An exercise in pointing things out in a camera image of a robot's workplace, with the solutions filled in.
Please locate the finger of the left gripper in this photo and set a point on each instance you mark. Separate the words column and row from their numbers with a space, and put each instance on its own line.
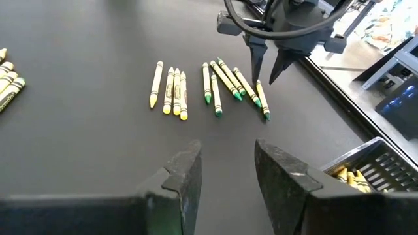
column 282, row 62
column 257, row 58

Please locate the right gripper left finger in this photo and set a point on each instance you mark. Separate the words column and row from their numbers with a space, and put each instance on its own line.
column 147, row 215

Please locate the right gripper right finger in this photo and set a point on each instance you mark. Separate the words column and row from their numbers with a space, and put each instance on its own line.
column 310, row 209

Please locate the green-yellow crayon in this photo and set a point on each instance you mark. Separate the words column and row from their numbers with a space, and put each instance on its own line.
column 206, row 83
column 225, row 80
column 247, row 86

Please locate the black plastic basket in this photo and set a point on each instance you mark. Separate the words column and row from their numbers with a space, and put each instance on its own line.
column 385, row 163

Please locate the colourful cloth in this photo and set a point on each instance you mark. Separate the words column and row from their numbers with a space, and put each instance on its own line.
column 388, row 23

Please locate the dark glossy box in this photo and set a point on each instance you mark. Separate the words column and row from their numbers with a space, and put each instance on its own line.
column 401, row 111

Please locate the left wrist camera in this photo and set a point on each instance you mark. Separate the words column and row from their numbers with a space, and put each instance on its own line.
column 300, row 16

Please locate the black aluminium table frame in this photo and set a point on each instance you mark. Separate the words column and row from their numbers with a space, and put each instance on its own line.
column 343, row 98

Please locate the grey metal frame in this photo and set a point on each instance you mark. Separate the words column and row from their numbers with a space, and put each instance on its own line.
column 392, row 65

